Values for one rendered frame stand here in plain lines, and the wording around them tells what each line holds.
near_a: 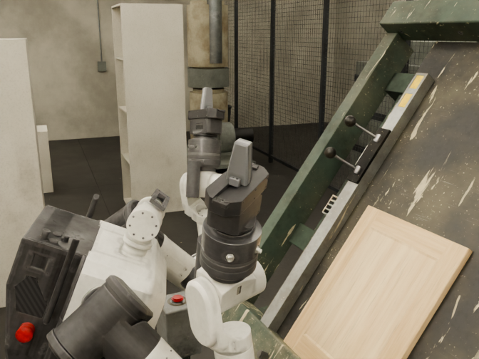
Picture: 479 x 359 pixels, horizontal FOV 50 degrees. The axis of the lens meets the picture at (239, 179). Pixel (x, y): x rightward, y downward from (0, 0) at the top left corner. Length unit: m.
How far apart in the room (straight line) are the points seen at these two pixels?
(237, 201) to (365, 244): 0.93
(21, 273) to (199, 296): 0.41
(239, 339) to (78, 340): 0.26
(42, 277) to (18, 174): 2.57
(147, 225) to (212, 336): 0.32
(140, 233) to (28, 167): 2.59
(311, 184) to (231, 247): 1.16
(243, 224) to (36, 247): 0.46
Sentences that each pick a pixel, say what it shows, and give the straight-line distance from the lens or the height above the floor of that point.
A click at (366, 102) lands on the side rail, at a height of 1.54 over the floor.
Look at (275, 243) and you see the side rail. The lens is 1.86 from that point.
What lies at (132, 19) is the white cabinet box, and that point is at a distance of 5.08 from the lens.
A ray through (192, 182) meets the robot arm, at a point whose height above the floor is 1.42.
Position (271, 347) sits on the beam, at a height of 0.89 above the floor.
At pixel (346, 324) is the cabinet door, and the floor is 1.01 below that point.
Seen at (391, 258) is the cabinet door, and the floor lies 1.19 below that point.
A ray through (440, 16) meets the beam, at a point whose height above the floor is 1.84.
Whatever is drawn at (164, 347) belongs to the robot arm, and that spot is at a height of 1.27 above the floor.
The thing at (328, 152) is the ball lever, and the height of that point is 1.43.
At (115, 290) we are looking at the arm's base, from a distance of 0.90.
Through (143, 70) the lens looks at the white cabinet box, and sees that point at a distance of 5.10.
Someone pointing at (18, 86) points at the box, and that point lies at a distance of 3.52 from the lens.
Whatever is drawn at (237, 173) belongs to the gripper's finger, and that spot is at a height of 1.60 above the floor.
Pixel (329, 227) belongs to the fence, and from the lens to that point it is 1.66.
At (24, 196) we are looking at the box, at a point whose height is 0.76.
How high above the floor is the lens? 1.78
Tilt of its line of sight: 16 degrees down
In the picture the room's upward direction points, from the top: straight up
